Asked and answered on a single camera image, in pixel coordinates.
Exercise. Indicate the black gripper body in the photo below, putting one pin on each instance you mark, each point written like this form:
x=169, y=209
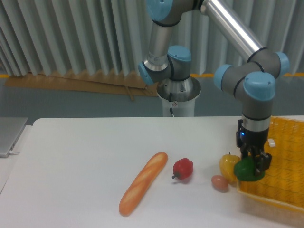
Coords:
x=248, y=139

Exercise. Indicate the green bell pepper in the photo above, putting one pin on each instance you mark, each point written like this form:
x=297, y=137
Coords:
x=244, y=170

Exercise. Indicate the yellow woven basket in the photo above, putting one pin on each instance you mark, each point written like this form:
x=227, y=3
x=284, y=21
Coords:
x=283, y=183

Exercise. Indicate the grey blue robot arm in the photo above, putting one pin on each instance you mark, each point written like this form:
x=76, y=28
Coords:
x=252, y=83

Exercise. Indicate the yellow bell pepper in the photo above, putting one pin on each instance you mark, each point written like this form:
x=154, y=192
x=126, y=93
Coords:
x=226, y=165

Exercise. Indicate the white tag in basket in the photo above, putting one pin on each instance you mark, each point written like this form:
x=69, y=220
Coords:
x=271, y=143

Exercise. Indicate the red bell pepper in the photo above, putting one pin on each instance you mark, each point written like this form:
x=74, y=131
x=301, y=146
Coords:
x=182, y=169

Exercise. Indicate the brown egg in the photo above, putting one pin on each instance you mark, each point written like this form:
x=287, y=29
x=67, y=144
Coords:
x=220, y=183

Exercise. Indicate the baguette bread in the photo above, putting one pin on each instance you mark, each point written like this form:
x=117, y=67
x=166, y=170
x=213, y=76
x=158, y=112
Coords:
x=136, y=191

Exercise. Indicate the brown cardboard sheet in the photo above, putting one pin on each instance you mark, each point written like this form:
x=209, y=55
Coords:
x=65, y=84

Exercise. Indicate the silver laptop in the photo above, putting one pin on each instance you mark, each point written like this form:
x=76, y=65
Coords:
x=11, y=129

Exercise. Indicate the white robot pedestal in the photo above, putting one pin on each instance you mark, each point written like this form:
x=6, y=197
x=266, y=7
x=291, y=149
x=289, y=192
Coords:
x=178, y=97

